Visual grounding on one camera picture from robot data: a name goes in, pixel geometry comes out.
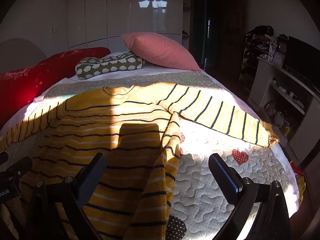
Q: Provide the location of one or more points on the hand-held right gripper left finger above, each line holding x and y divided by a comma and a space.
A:
93, 172

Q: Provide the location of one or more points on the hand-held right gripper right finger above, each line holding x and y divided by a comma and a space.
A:
221, 177

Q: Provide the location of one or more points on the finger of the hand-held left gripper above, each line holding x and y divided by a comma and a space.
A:
17, 167

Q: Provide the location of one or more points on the yellow striped knit sweater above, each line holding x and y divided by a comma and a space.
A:
112, 120

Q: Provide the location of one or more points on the white quilted heart blanket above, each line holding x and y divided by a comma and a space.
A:
212, 200

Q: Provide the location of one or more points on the yellow and red cloth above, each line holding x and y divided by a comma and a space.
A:
300, 182

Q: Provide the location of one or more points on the red patterned pillow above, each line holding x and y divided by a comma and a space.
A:
30, 82

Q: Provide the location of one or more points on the white open shelf cabinet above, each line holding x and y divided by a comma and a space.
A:
262, 80

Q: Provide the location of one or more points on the dark cluttered shelf rack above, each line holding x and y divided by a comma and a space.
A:
250, 55

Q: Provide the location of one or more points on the pink ribbed pillow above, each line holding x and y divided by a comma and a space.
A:
162, 50

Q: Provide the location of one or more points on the white desk clock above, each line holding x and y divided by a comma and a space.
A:
280, 48

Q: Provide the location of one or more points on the black television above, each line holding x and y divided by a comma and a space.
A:
302, 55

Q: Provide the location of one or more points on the dark wooden door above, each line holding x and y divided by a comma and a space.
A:
230, 30

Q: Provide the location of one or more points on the glossy white wardrobe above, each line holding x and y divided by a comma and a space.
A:
120, 10

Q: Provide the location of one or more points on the white wall socket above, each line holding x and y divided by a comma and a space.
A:
53, 30

